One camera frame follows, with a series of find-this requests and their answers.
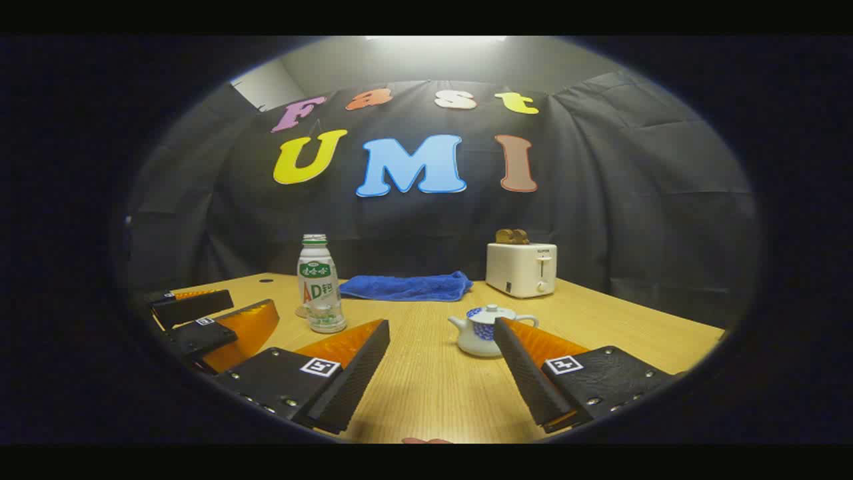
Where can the blue towel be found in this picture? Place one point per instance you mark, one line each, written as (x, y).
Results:
(406, 286)

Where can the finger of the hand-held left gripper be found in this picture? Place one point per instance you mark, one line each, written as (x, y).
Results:
(193, 308)
(200, 338)

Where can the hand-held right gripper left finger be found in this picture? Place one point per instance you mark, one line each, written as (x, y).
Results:
(356, 380)

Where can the white blue-patterned teacup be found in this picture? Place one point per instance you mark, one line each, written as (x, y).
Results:
(473, 340)

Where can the white toaster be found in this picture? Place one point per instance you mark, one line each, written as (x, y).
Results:
(520, 270)

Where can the toast slices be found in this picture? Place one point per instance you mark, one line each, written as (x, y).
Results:
(512, 236)

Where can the black backdrop cloth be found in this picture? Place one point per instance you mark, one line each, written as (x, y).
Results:
(600, 200)

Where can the white water bottle green label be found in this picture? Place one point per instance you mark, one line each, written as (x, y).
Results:
(318, 280)

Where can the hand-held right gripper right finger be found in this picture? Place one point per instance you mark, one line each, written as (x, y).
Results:
(526, 376)

